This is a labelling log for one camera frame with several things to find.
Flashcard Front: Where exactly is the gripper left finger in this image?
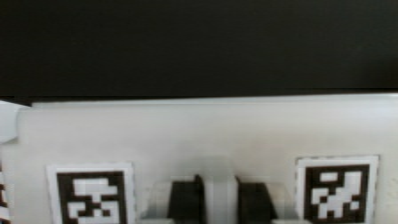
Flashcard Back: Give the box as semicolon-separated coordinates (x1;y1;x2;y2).
167;175;206;224

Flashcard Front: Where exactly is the white door panel with knob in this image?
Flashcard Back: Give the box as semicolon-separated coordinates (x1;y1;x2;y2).
11;94;398;224

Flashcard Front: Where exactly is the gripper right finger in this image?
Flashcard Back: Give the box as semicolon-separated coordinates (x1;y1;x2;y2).
238;180;278;224

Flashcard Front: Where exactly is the white cabinet body box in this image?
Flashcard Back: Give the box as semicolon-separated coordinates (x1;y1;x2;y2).
0;100;32;224

